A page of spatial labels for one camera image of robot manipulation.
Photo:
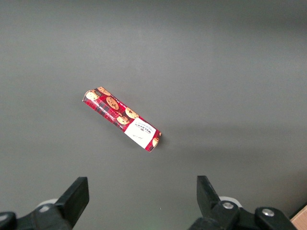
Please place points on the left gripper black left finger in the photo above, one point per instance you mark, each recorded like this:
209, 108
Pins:
72, 203

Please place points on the wooden drawer cabinet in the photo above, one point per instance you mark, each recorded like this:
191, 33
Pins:
301, 221

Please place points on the red tartan cookie box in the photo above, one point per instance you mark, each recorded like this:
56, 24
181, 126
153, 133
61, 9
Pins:
120, 115

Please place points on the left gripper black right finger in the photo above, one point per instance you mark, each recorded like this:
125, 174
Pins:
208, 203

